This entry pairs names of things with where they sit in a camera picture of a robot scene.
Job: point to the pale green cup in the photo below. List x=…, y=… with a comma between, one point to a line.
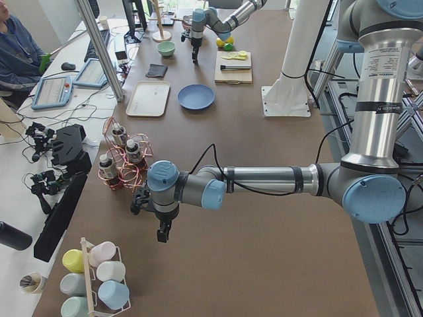
x=75, y=307

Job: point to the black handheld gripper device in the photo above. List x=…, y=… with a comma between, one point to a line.
x=65, y=144

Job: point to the cream rabbit tray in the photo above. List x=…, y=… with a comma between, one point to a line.
x=148, y=99

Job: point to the upper yellow lemon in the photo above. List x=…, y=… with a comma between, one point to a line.
x=220, y=43

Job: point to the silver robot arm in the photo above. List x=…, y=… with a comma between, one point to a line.
x=365, y=181
x=208, y=17

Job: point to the blue teach pendant near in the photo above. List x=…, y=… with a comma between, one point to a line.
x=52, y=92

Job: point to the copper wire bottle rack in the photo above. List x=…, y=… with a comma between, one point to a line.
x=130, y=175

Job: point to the black computer mouse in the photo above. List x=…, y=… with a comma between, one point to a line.
x=66, y=66

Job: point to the green lime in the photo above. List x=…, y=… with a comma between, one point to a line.
x=228, y=47

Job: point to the black thermos bottle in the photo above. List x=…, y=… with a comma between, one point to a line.
x=14, y=238

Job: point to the wooden glass stand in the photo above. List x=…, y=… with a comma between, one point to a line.
x=161, y=35

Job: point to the yellow cup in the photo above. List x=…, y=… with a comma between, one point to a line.
x=72, y=260

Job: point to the paper cup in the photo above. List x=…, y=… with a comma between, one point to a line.
x=32, y=283

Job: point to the blue plate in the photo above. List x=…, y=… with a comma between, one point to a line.
x=196, y=97

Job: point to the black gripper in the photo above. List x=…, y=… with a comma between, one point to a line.
x=164, y=219
x=197, y=42

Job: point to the pink bowl of ice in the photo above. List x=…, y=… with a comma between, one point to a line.
x=189, y=24

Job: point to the white cup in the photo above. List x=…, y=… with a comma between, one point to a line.
x=111, y=270

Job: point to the grey folded cloth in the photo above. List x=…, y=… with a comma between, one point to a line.
x=156, y=71

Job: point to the pink cup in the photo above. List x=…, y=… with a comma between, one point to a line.
x=101, y=253

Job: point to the top dark drink bottle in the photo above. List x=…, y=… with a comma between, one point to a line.
x=119, y=134

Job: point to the seated person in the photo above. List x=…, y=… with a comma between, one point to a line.
x=21, y=57

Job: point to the blue teach pendant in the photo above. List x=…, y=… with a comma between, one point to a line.
x=52, y=92
x=91, y=75

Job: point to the steel muddler black tip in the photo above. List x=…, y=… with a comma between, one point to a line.
x=234, y=67

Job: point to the aluminium frame post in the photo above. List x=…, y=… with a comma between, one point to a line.
x=90, y=23

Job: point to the green bowl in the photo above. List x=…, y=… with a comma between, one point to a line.
x=166, y=48

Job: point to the blue teach pendant far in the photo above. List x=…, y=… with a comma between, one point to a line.
x=91, y=75

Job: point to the grey cup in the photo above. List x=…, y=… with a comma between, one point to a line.
x=73, y=284

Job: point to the blue cup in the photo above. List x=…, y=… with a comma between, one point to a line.
x=114, y=294

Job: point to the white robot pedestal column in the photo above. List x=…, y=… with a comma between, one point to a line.
x=288, y=96

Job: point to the wooden cutting board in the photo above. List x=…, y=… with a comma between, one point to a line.
x=232, y=77

